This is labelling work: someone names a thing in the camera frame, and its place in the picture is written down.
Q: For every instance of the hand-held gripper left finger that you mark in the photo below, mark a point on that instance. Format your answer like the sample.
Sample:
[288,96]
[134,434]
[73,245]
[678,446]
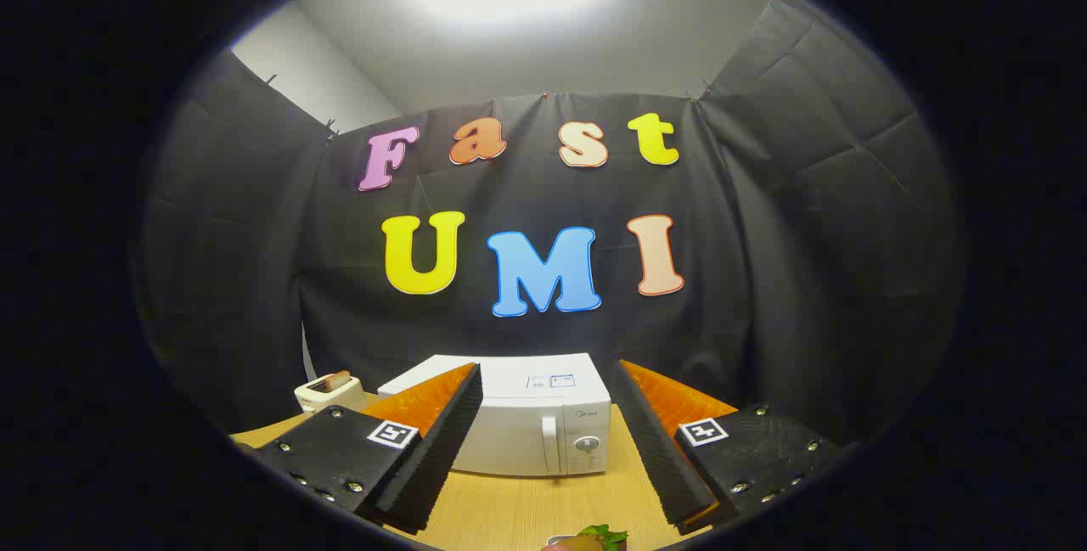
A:
[442,449]

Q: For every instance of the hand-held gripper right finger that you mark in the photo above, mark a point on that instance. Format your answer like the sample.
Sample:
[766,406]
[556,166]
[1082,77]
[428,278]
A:
[658,449]

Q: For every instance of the white microwave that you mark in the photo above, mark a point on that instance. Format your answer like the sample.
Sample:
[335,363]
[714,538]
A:
[518,424]

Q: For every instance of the toast sandwich with lettuce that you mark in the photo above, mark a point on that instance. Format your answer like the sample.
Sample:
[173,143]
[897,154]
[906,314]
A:
[586,541]

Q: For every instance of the toast slice in toaster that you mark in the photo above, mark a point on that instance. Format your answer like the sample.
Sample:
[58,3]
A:
[338,380]

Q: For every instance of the cream toaster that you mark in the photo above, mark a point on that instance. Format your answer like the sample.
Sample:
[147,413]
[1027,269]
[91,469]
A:
[318,398]

